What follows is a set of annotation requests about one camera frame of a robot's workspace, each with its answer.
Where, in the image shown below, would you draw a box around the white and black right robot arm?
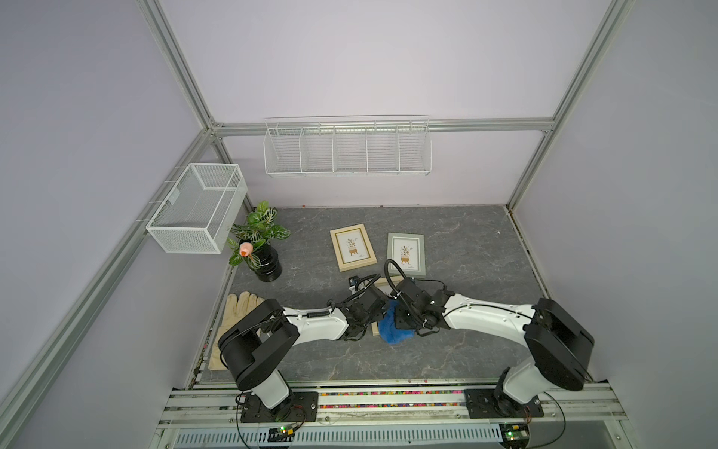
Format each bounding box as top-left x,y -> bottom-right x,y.
389,279 -> 595,415

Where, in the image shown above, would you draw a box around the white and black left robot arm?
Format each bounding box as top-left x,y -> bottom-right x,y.
218,286 -> 389,415

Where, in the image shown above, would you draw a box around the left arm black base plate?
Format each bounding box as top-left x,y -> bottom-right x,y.
239,391 -> 319,423

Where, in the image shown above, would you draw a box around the beige picture frame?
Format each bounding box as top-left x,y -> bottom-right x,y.
330,224 -> 378,272

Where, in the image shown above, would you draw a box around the aluminium mounting rail front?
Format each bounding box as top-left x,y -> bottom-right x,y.
158,379 -> 628,428

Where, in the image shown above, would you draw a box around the light wood picture frame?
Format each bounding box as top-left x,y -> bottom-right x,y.
371,275 -> 403,337

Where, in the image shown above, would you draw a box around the black glossy plant vase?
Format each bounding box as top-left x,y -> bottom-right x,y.
251,243 -> 282,282

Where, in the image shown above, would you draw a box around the left electronics board green led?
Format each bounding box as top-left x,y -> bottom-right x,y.
267,427 -> 295,443

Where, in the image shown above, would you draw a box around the white vented cable duct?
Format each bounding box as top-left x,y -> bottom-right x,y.
172,423 -> 504,449

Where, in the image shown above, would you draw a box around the long white wire shelf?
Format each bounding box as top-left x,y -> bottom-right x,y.
263,115 -> 433,177

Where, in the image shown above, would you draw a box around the electronics board green led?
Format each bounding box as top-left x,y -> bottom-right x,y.
499,424 -> 530,447
267,427 -> 295,443

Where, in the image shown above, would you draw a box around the right electronics board green led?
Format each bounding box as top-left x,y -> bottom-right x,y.
499,424 -> 530,447

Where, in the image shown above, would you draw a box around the green artificial plant pink flower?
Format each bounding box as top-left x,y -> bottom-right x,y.
226,201 -> 291,271

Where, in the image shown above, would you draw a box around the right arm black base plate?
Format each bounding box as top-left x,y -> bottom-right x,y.
464,388 -> 544,420

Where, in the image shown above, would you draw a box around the blue microfibre cloth black trim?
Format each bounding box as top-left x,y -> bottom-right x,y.
379,300 -> 414,345

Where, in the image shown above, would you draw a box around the white wire basket left wall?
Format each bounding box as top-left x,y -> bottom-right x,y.
146,163 -> 248,254

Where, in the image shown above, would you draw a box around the green-grey picture frame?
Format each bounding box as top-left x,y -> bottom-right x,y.
387,233 -> 426,278

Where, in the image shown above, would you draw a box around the aluminium cage frame profiles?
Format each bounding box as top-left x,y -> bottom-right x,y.
1,1 -> 634,448

